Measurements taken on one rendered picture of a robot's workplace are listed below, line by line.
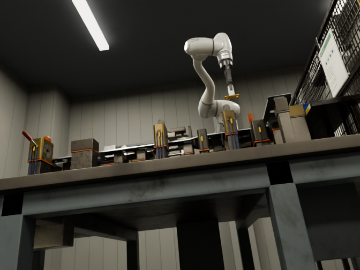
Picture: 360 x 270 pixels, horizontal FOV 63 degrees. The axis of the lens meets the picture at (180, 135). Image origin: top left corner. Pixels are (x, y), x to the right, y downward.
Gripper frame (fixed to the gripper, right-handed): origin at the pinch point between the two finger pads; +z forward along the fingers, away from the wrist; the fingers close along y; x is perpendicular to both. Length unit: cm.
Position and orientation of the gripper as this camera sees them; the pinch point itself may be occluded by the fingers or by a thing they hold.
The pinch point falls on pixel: (231, 91)
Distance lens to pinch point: 178.0
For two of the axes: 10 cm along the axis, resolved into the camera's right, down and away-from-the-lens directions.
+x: 9.8, -1.5, -1.1
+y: -1.6, -3.7, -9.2
